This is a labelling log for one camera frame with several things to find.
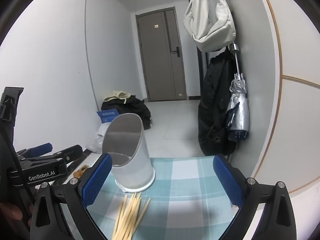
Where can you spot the black bag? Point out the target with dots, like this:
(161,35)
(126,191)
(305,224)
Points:
(135,107)

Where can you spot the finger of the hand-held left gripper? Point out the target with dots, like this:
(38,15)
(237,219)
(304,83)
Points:
(37,149)
(62,156)

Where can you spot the black backpack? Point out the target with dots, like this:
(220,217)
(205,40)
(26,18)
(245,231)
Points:
(215,105)

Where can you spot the blue cardboard box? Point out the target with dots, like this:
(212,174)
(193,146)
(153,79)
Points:
(107,115)

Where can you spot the silver folding umbrella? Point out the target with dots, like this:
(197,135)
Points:
(237,115)

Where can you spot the beige cloth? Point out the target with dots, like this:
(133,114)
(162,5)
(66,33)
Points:
(117,95)

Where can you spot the person's left hand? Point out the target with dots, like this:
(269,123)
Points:
(12,211)

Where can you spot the bunch of wooden chopsticks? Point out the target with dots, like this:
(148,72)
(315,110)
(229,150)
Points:
(122,227)

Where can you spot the white fabric bag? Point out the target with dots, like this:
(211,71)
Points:
(207,30)

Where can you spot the grey plastic bag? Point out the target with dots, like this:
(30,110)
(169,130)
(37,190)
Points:
(96,142)

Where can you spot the grey door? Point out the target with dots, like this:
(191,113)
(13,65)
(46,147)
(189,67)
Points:
(160,55)

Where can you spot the teal checked tablecloth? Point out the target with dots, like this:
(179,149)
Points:
(180,192)

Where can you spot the white printed plastic mailer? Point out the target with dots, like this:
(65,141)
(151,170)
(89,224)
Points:
(103,129)

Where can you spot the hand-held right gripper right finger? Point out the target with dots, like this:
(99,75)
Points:
(228,182)

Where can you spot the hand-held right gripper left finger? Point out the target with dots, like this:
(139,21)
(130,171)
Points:
(97,180)

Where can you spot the white grey utensil holder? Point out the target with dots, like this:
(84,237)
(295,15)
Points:
(135,165)

